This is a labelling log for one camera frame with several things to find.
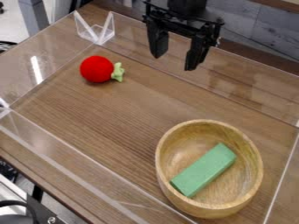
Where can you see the red plush fruit green leaves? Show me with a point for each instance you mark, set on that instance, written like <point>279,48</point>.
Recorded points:
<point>98,69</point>

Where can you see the grey table leg post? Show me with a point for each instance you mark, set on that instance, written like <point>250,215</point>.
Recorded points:
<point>34,15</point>

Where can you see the clear acrylic tray walls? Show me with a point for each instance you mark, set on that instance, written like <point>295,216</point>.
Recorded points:
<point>82,138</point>

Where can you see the green rectangular block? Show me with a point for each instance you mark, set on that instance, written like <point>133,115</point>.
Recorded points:
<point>202,172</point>

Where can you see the black metal clamp bracket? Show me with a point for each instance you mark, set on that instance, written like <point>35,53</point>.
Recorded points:
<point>44,215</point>

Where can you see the oval wooden bowl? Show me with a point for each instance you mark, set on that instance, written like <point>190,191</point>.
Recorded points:
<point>182,145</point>

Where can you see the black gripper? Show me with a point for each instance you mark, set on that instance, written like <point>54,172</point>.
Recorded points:
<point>187,18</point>

